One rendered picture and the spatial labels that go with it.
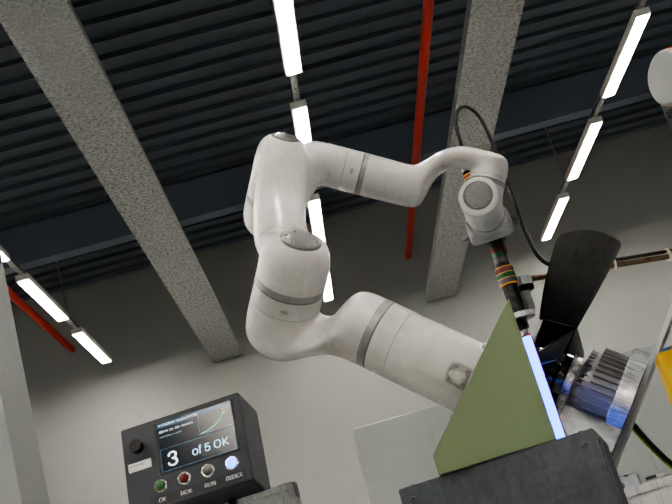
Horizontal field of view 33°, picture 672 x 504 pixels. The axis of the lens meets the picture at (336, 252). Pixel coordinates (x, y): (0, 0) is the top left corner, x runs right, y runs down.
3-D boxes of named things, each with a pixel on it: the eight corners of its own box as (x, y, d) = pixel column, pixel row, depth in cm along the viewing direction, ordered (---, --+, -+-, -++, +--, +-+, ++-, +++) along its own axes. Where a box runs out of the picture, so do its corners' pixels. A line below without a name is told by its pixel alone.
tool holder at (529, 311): (533, 321, 264) (519, 282, 267) (548, 310, 258) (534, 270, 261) (500, 327, 260) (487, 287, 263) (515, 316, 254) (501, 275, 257)
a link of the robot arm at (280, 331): (374, 321, 182) (246, 261, 189) (347, 411, 191) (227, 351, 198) (403, 291, 192) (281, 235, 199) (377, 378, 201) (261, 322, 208)
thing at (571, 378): (563, 419, 267) (555, 416, 268) (585, 364, 269) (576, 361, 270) (560, 412, 254) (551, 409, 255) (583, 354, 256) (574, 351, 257)
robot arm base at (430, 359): (498, 328, 176) (391, 279, 181) (447, 441, 176) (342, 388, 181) (513, 332, 194) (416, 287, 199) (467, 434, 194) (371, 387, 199)
